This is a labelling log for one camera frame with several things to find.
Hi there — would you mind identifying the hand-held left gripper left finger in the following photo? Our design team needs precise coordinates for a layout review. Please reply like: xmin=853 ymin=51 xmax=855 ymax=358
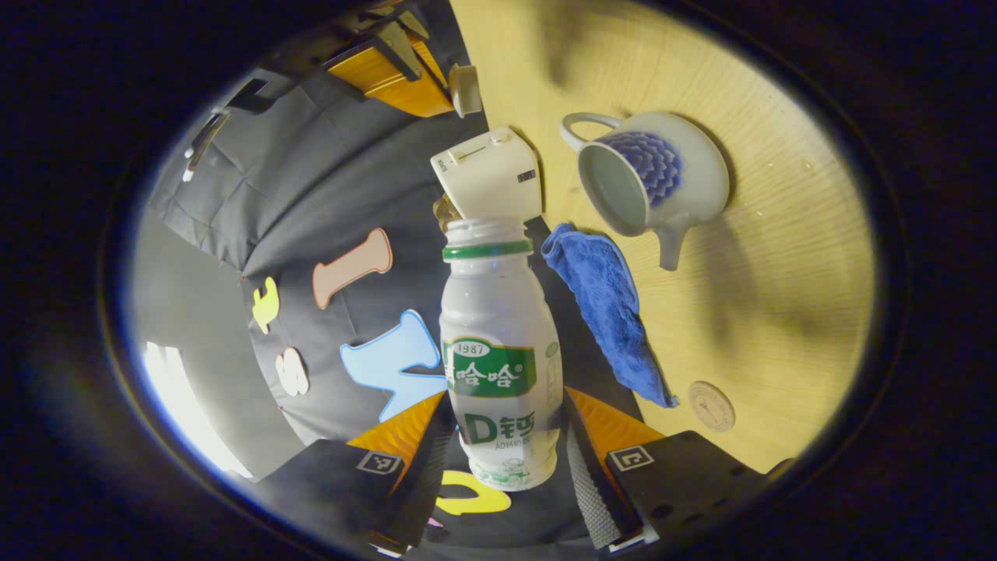
xmin=257 ymin=391 xmax=456 ymax=556

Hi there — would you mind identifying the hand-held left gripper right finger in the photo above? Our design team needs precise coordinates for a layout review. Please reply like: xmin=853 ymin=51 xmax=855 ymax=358
xmin=562 ymin=386 xmax=780 ymax=554

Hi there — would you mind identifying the round brown coaster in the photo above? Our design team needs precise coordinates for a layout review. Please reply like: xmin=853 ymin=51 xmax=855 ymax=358
xmin=689 ymin=381 xmax=736 ymax=433

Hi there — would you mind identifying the white green-label water bottle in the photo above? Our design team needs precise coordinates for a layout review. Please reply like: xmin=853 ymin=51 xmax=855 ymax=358
xmin=439 ymin=217 xmax=563 ymax=492

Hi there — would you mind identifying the white blue-patterned teacup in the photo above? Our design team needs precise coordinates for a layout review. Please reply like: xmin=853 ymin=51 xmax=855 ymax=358
xmin=560 ymin=111 xmax=731 ymax=271

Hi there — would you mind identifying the white toaster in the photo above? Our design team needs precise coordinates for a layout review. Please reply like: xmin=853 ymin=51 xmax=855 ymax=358
xmin=430 ymin=127 xmax=543 ymax=221

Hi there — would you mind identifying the brown toast slice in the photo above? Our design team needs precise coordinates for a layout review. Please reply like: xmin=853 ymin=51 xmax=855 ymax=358
xmin=433 ymin=193 xmax=464 ymax=233

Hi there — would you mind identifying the black backdrop cloth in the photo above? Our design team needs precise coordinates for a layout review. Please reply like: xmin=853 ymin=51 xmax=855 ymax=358
xmin=148 ymin=0 xmax=647 ymax=546

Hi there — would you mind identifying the blue towel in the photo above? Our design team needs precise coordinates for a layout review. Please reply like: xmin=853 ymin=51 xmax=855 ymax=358
xmin=541 ymin=224 xmax=680 ymax=409

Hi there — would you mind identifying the ceiling light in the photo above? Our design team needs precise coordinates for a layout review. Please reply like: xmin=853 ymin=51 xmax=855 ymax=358
xmin=144 ymin=343 xmax=254 ymax=478

